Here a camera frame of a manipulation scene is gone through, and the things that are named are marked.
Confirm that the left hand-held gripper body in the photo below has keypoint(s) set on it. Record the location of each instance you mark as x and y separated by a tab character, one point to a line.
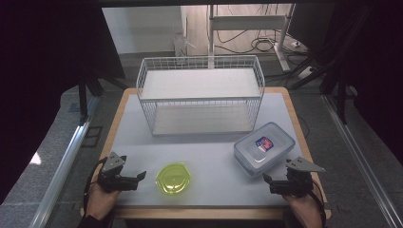
111	177

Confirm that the white metal desk frame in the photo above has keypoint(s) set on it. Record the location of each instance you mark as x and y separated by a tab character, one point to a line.
248	22

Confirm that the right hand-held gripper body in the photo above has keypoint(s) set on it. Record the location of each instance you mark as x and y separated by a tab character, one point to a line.
296	180

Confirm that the white power strip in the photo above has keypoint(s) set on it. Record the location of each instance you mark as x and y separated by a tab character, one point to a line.
306	72

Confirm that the black metal stand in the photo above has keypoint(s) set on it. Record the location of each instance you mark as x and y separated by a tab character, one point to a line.
340	95
87	91

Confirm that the black curtain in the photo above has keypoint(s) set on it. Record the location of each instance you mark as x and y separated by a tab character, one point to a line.
377	63
47	79

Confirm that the aluminium rail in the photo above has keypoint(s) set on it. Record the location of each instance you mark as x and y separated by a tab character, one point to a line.
63	167
361	164

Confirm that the clear container with green lid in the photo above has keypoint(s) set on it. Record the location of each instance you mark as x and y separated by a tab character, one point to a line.
173	178

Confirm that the clear lidded box with label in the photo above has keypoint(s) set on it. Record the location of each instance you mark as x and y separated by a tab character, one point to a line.
264	148

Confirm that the person's right hand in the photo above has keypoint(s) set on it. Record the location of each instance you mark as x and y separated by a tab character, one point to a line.
301	205

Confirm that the person's left hand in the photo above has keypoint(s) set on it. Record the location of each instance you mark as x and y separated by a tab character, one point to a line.
100	199

